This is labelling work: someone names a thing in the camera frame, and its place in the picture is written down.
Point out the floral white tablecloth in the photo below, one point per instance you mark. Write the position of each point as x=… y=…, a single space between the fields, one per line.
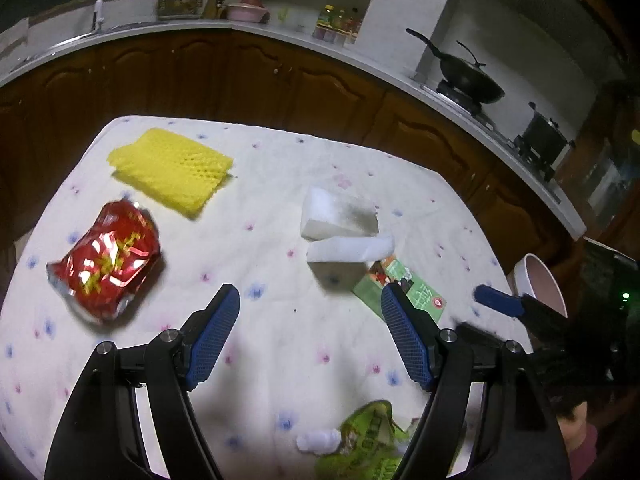
x=280 y=310

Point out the person's right forearm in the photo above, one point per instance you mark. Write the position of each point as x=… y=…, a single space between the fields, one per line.
x=582 y=450

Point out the row of spice jars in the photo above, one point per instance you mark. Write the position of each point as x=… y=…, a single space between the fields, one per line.
x=335 y=36

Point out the pink trash bin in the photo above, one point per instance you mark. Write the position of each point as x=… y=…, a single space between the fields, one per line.
x=540 y=280

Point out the green yellow spout pouch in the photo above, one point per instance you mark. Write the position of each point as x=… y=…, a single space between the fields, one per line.
x=365 y=440

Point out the red snack bag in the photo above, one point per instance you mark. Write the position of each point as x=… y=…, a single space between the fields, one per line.
x=110 y=260

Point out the pink basin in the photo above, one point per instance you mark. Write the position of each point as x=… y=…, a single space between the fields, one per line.
x=245 y=11

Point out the white foam block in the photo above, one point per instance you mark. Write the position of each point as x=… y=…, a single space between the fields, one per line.
x=345 y=255
x=335 y=215

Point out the tall wooden cabinet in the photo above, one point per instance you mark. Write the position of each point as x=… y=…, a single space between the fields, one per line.
x=610 y=170

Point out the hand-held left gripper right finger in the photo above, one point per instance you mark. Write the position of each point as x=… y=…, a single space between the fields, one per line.
x=407 y=340

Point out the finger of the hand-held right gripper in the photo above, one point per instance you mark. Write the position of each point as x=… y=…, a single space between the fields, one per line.
x=495 y=300

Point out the yellow oil bottle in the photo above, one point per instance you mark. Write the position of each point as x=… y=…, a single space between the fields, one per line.
x=326 y=16

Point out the amber oil bottle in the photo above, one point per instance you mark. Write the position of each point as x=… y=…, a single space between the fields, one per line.
x=339 y=20

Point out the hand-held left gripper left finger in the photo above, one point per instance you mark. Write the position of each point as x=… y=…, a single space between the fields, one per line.
x=210 y=340

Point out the white kitchen countertop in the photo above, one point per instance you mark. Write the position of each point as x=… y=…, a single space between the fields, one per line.
x=300 y=35

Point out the yellow foam net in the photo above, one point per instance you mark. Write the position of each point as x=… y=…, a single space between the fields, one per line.
x=170 y=165

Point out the green paper carton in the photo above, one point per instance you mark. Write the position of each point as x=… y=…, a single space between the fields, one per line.
x=425 y=300

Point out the black cooking pot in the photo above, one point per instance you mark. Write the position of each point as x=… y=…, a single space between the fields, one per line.
x=545 y=135

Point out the gas stove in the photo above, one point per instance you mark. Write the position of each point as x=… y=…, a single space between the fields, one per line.
x=482 y=110

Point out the black wok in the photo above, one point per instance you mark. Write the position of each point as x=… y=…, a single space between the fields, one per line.
x=470 y=80

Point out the white faucet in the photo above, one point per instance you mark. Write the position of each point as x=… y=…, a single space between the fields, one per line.
x=98 y=15

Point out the wooden lower cabinets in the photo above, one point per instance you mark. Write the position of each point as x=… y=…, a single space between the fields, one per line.
x=200 y=75

